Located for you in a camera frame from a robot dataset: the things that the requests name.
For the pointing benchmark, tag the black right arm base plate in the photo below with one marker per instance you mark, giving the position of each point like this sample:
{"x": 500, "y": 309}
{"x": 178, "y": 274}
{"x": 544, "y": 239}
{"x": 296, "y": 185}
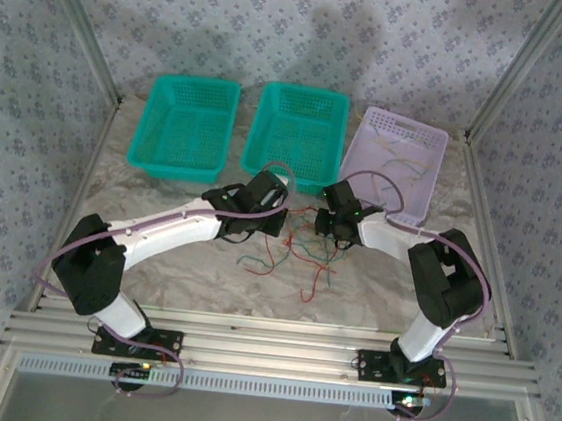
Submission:
{"x": 370, "y": 366}

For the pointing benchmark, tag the black circuit board with LED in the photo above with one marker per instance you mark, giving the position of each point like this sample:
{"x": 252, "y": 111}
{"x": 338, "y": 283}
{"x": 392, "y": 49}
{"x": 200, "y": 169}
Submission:
{"x": 131, "y": 370}
{"x": 409, "y": 401}

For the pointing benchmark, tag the aluminium table side rail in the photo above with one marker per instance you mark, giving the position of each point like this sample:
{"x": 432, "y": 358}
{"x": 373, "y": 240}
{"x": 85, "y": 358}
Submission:
{"x": 97, "y": 151}
{"x": 481, "y": 191}

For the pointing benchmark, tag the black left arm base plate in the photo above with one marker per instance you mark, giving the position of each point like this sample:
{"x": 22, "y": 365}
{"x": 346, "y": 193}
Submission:
{"x": 174, "y": 342}

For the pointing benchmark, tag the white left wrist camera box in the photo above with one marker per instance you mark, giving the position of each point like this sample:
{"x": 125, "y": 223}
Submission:
{"x": 273, "y": 197}

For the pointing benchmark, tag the lilac plastic basket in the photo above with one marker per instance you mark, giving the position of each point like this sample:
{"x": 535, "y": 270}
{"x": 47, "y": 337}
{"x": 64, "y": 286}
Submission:
{"x": 357, "y": 158}

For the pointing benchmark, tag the aluminium frame post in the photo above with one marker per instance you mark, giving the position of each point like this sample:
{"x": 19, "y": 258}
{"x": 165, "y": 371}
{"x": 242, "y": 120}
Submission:
{"x": 91, "y": 34}
{"x": 515, "y": 69}

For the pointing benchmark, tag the aluminium mounting beam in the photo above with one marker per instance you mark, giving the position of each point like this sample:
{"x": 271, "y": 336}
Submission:
{"x": 271, "y": 350}

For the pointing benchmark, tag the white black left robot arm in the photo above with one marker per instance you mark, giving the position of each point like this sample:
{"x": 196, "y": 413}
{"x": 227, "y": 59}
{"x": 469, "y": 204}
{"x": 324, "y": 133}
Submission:
{"x": 168, "y": 234}

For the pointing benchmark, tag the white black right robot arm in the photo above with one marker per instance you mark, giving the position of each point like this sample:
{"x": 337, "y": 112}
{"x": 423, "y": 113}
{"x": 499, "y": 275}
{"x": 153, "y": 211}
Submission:
{"x": 394, "y": 237}

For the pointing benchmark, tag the teal plastic basket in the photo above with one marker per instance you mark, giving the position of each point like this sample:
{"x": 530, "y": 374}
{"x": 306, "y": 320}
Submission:
{"x": 294, "y": 131}
{"x": 184, "y": 130}

